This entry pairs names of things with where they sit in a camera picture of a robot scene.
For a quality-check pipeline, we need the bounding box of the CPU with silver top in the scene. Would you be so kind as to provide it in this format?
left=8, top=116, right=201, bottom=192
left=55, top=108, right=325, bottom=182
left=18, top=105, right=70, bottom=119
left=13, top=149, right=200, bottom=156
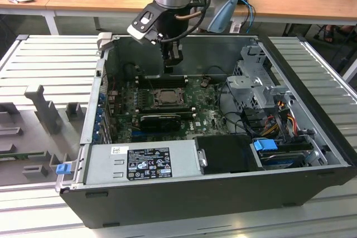
left=160, top=90, right=180, bottom=104

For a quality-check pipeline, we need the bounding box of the metal socket cover frame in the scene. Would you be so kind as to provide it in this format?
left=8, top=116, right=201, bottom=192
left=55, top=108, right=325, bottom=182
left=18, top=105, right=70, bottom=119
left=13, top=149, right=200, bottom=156
left=154, top=89, right=185, bottom=107

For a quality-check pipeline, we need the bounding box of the CPU socket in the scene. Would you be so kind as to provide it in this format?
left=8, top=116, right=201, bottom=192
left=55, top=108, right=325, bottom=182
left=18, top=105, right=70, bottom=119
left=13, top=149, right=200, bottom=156
left=150, top=87, right=187, bottom=109

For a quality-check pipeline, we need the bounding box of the green motherboard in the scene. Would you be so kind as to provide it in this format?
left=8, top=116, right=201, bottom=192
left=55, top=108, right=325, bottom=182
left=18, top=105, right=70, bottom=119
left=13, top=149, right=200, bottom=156
left=107, top=76, right=234, bottom=144

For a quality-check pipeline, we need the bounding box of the black graphics card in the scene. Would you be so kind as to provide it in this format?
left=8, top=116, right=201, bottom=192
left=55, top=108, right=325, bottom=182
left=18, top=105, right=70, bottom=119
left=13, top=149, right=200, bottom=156
left=138, top=113, right=182, bottom=133

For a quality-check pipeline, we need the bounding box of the silver metal drive cage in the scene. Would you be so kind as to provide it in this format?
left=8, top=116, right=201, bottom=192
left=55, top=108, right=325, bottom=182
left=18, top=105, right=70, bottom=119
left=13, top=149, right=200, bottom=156
left=225, top=43, right=298, bottom=116

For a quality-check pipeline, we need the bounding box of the short wooden desk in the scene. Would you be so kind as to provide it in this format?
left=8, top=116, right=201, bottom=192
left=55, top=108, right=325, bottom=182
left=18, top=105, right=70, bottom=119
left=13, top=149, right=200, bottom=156
left=0, top=0, right=56, bottom=36

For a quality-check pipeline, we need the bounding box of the grey power supply with label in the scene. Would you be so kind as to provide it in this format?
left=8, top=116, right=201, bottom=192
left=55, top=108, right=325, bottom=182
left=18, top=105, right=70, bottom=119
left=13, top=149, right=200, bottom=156
left=82, top=138, right=202, bottom=185

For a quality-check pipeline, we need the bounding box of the person foot in sandal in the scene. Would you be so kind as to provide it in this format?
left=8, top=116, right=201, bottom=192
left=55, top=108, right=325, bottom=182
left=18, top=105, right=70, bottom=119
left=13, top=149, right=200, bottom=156
left=313, top=25, right=357, bottom=44

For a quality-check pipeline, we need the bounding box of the hard disk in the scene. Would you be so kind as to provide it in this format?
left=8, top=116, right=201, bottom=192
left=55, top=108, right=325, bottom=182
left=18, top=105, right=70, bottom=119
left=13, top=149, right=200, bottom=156
left=258, top=150, right=312, bottom=171

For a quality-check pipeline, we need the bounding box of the grey parts rack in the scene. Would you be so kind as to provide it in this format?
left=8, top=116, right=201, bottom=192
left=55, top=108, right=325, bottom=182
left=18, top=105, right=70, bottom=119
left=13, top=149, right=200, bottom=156
left=0, top=84, right=84, bottom=187

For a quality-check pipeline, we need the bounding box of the black PC case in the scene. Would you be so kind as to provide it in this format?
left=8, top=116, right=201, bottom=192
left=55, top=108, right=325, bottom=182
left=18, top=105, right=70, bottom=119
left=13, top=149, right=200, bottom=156
left=57, top=32, right=357, bottom=229

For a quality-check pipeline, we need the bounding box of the blue case latch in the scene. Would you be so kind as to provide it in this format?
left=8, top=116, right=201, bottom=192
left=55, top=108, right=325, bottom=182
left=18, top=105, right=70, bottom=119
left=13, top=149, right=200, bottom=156
left=55, top=163, right=71, bottom=177

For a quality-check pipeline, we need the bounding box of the green RAM stick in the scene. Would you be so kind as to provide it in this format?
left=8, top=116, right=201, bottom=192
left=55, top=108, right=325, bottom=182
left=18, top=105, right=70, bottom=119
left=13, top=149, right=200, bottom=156
left=0, top=151, right=45, bottom=161

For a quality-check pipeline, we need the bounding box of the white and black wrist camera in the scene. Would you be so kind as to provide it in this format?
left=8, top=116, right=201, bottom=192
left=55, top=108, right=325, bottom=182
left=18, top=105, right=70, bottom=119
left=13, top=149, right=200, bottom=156
left=127, top=2, right=168, bottom=45

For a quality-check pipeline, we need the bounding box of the light grey case handle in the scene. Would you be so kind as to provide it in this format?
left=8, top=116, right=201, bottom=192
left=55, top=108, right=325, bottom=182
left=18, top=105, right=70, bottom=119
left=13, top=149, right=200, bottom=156
left=96, top=32, right=113, bottom=61

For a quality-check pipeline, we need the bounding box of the blue disk carrier handle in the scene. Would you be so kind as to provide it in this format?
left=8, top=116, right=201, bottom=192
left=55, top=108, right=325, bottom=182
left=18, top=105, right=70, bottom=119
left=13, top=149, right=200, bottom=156
left=252, top=138, right=278, bottom=154

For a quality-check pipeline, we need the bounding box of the coloured power wire bundle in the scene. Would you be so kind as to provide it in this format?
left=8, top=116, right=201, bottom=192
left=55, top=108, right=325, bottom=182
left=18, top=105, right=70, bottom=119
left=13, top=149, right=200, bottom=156
left=262, top=111, right=298, bottom=137

